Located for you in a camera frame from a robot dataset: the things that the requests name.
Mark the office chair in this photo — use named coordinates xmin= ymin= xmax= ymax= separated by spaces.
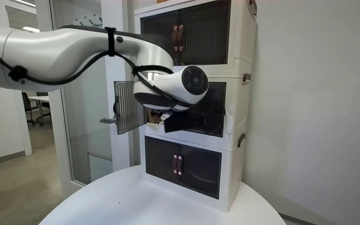
xmin=22 ymin=92 xmax=51 ymax=127

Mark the glass room door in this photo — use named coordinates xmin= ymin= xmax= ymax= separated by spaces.
xmin=35 ymin=0 xmax=115 ymax=196

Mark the dark ribbed cabinet door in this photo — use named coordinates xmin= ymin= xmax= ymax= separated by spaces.
xmin=179 ymin=144 xmax=222 ymax=200
xmin=144 ymin=136 xmax=181 ymax=184
xmin=178 ymin=0 xmax=232 ymax=66
xmin=114 ymin=81 xmax=148 ymax=135
xmin=141 ymin=11 xmax=179 ymax=66
xmin=186 ymin=82 xmax=227 ymax=138

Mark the white three-tier shelf cabinet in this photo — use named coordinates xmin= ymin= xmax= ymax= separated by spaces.
xmin=114 ymin=0 xmax=258 ymax=213

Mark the white office table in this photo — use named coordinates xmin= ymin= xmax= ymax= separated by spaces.
xmin=28 ymin=95 xmax=50 ymax=123

